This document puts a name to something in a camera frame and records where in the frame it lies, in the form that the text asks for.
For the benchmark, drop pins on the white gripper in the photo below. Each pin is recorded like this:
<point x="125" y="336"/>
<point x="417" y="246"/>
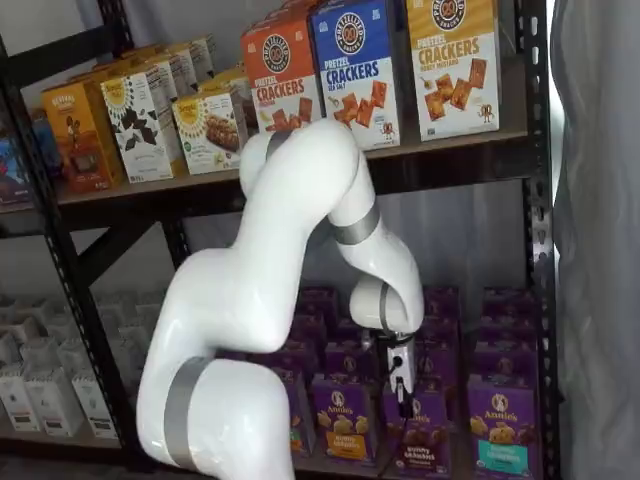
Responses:
<point x="402" y="367"/>

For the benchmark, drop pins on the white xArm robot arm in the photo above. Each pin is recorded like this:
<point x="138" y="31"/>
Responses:
<point x="225" y="300"/>

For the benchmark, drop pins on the purple box brown patch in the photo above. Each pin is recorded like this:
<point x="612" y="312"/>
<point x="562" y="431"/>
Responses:
<point x="420" y="445"/>

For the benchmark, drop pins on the purple Annie's box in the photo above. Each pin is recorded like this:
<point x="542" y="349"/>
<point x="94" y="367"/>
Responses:
<point x="432" y="370"/>
<point x="510" y="302"/>
<point x="317" y="302"/>
<point x="505" y="360"/>
<point x="442" y="302"/>
<point x="350" y="360"/>

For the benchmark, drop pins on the purple box orange patch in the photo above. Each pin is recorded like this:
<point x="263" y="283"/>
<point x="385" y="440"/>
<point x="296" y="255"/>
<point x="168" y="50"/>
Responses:
<point x="345" y="430"/>

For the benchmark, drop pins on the purple box teal patch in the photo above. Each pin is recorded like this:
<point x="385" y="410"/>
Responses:
<point x="502" y="430"/>

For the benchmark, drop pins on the purple box green patch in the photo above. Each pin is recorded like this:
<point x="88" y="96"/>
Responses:
<point x="300" y="425"/>

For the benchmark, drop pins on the brown upper shelf board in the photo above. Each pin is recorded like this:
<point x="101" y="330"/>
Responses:
<point x="450" y="155"/>

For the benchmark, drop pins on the white carton box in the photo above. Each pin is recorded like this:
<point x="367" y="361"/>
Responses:
<point x="17" y="402"/>
<point x="55" y="405"/>
<point x="97" y="407"/>

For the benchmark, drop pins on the blue pretzel crackers box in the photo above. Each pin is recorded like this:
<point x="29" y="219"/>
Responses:
<point x="357" y="75"/>

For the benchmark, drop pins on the yellow pretzel crackers box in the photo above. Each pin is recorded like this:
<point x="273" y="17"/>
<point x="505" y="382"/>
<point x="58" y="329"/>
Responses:
<point x="455" y="75"/>

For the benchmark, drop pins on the yellow white bar box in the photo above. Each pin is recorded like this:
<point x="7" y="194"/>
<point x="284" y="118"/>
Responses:
<point x="205" y="135"/>

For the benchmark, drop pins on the orange pretzel crackers box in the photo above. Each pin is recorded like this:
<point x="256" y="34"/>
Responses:
<point x="280" y="70"/>

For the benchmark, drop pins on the white box dark crackers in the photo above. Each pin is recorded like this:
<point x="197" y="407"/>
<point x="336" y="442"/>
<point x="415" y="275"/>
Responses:
<point x="137" y="125"/>

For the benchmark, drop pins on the orange brown cookie box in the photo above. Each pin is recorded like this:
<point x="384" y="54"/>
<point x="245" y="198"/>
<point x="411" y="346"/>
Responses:
<point x="80" y="135"/>

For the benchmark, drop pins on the black metal shelving rack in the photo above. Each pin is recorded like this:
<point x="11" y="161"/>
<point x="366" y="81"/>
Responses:
<point x="537" y="200"/>

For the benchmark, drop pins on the grey curtain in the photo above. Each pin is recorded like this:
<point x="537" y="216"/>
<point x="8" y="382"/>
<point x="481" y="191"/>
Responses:
<point x="600" y="240"/>

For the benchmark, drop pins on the blue snack bag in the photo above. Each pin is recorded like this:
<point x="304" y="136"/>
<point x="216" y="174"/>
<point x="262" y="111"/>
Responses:
<point x="47" y="142"/>

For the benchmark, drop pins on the dark blue package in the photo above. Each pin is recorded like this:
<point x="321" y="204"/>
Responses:
<point x="15" y="175"/>

